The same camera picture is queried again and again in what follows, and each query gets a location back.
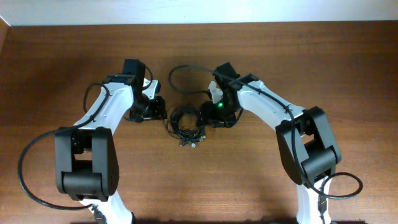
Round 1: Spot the black cable bundle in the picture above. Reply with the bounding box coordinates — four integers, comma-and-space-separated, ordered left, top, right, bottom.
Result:
165, 105, 207, 149

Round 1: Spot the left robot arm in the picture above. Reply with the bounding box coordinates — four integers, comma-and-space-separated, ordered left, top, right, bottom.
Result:
55, 59, 167, 223

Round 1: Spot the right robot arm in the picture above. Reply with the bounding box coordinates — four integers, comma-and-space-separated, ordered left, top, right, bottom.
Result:
201, 63, 341, 223

